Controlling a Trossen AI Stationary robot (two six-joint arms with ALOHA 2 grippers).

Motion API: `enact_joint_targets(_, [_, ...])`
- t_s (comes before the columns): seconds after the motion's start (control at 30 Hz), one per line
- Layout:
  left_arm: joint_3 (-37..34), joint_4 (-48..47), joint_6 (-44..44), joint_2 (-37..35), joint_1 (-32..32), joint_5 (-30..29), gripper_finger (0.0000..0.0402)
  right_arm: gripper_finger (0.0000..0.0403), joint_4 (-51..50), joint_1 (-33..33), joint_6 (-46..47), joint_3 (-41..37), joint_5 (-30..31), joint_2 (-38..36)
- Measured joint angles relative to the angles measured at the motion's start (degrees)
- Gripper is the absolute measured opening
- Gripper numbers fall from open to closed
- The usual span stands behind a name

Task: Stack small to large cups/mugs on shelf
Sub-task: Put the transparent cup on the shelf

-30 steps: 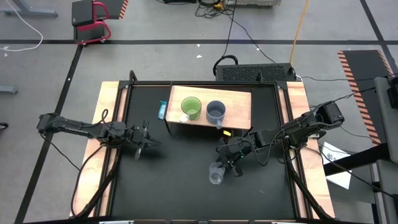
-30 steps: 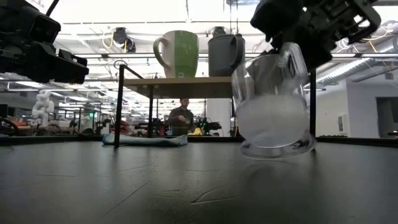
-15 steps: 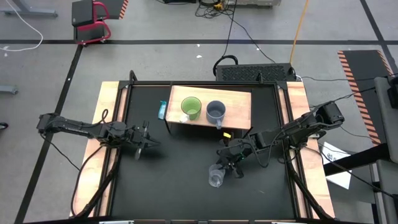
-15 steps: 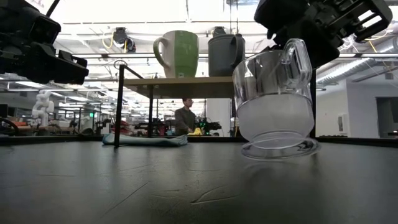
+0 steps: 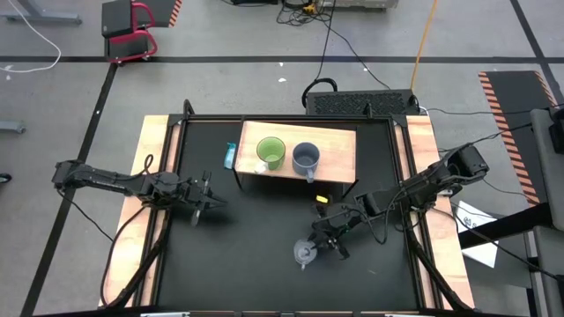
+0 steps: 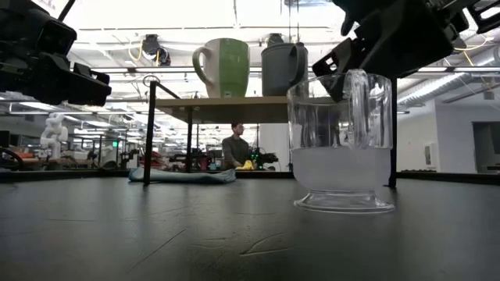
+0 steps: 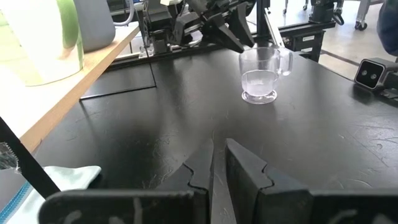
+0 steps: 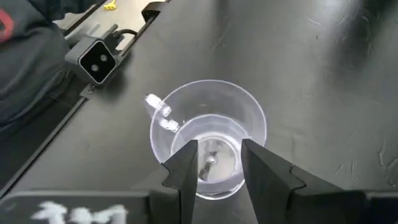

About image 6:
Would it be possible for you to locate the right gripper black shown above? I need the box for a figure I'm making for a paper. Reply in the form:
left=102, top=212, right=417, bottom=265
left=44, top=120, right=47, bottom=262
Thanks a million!
left=312, top=0, right=500, bottom=103

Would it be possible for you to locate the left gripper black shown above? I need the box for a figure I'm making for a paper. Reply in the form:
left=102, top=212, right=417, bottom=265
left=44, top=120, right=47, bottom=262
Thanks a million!
left=0, top=52, right=113, bottom=107

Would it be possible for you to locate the grey mug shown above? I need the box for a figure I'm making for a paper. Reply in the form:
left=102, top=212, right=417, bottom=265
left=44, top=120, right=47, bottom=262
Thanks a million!
left=260, top=41, right=309, bottom=98

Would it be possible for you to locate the clear plastic cup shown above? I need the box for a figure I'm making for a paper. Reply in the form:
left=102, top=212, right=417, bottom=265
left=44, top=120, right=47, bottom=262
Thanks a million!
left=287, top=69, right=396, bottom=215

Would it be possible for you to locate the green and white mug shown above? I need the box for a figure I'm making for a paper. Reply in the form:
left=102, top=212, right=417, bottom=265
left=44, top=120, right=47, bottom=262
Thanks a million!
left=191, top=37, right=251, bottom=98

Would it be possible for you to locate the wooden shelf with black legs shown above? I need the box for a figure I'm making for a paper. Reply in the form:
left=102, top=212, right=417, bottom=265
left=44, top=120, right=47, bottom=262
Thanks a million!
left=142, top=76, right=401, bottom=189

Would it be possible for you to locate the person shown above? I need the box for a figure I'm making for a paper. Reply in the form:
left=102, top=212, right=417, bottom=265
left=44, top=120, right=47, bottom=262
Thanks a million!
left=221, top=123, right=251, bottom=171

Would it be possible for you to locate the blue cloth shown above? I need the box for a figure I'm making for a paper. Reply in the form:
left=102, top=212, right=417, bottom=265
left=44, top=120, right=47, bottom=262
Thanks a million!
left=127, top=166, right=238, bottom=185

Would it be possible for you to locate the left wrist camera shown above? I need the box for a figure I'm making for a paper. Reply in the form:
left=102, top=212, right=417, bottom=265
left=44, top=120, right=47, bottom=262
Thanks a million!
left=37, top=17, right=78, bottom=55

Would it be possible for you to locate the silver ventilation duct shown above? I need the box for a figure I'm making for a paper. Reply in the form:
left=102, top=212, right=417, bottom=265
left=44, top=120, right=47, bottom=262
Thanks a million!
left=398, top=72, right=500, bottom=108

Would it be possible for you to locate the white wall box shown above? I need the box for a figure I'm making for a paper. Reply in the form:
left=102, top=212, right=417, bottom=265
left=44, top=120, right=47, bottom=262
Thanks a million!
left=424, top=142, right=441, bottom=167

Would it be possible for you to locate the black aluminium table frame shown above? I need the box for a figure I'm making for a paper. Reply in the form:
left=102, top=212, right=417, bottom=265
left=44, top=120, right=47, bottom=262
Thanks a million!
left=0, top=168, right=500, bottom=185

